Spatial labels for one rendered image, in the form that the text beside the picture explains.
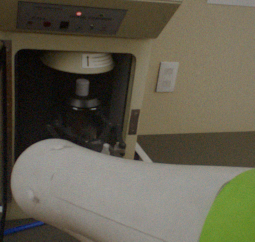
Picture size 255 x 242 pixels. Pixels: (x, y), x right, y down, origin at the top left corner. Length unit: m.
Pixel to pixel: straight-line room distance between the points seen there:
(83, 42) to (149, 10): 0.16
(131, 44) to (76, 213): 0.53
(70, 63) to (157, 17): 0.22
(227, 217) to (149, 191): 0.08
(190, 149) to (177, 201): 1.14
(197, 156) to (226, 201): 1.13
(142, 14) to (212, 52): 0.74
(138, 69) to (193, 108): 0.67
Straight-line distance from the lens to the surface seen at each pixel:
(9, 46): 0.81
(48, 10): 0.72
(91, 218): 0.36
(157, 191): 0.29
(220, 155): 1.43
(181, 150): 1.39
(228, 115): 1.62
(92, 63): 0.87
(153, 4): 0.73
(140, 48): 0.86
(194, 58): 1.44
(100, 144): 0.71
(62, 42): 0.82
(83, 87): 0.84
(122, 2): 0.71
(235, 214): 0.24
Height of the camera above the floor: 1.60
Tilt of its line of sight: 25 degrees down
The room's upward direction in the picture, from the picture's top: 8 degrees clockwise
